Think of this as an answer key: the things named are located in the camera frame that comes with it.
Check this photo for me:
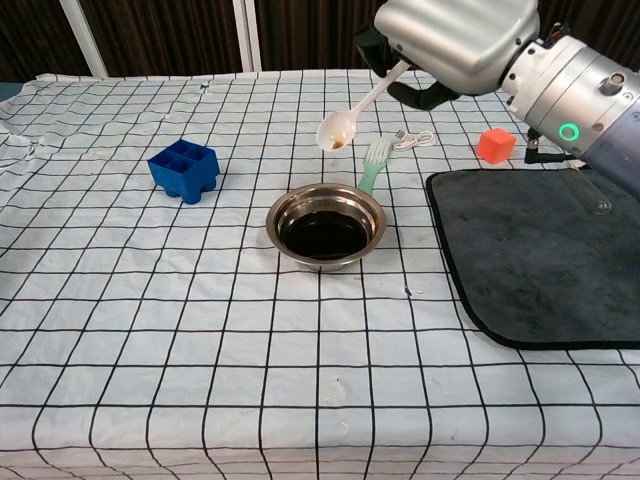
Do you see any green white plastic fork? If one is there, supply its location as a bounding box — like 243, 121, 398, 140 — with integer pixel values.
356, 136, 397, 197

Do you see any white black checked tablecloth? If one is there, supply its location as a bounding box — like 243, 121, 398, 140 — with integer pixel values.
0, 68, 640, 480

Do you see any blue four-cell ice tray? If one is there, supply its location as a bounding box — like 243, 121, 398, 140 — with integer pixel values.
147, 139, 222, 206

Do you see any white partition post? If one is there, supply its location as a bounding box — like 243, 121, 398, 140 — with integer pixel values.
232, 0, 263, 71
59, 0, 109, 79

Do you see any steel bowl with dark liquid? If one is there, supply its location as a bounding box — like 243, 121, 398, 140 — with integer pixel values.
265, 183, 388, 274

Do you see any dark grey mat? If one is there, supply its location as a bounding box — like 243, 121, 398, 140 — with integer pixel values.
425, 156, 640, 351

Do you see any glass test tube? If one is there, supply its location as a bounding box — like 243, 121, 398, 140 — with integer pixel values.
569, 167, 613, 218

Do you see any white USB cable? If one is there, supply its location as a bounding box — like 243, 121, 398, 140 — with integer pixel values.
391, 129, 437, 153

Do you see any orange cube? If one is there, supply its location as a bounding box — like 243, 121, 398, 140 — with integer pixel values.
476, 127, 518, 165

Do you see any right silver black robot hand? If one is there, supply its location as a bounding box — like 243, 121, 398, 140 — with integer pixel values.
354, 0, 541, 112

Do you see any white plastic spoon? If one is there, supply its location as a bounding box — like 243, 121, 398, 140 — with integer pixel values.
316, 62, 409, 152

